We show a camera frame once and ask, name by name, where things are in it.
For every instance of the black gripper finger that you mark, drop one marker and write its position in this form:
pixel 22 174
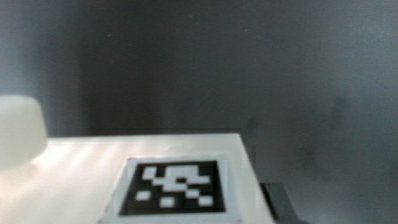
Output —
pixel 280 204

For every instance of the white drawer with knob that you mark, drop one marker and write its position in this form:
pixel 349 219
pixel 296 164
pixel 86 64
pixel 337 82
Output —
pixel 150 179

